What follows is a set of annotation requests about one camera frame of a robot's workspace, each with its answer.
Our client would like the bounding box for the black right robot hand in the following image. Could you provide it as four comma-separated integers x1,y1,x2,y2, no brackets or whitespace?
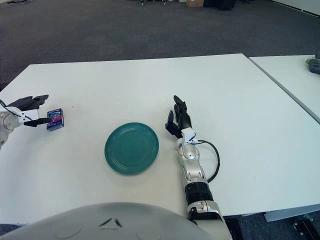
164,94,193,139

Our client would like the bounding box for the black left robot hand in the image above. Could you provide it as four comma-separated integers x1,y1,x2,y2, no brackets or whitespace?
4,94,55,127

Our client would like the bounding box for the blue purple gum box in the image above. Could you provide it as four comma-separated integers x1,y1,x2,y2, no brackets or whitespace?
46,107,65,132

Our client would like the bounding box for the green round plate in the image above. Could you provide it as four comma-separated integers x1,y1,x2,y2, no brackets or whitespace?
104,122,160,177

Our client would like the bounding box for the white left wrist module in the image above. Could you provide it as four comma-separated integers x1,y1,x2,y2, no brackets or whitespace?
21,108,41,123

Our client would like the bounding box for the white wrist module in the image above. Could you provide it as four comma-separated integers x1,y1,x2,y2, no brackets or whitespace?
21,108,41,123
181,127,198,145

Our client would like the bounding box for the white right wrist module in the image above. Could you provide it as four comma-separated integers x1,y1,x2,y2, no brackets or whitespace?
181,127,198,145

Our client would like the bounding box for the black cabinet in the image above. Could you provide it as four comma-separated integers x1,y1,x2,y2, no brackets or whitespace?
203,0,236,11

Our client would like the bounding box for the black chair caster base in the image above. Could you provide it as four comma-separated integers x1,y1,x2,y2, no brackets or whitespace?
139,0,168,6

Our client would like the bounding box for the grey robot torso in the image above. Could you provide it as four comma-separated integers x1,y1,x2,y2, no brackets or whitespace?
0,201,216,240

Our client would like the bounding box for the grey table foot beam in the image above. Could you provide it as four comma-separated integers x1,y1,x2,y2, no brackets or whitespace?
264,209,320,223

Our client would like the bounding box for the grey power strip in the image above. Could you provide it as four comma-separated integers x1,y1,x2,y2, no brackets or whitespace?
304,53,320,75

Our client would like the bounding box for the black wheeled base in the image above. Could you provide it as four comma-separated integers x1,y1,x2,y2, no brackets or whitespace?
292,214,320,238

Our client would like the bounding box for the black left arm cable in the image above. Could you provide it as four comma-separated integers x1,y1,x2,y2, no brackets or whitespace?
0,99,26,118

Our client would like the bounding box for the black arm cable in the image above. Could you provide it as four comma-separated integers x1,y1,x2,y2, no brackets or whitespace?
196,139,221,183
0,99,26,118

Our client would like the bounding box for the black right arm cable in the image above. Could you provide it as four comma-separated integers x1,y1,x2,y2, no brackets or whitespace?
196,139,221,183

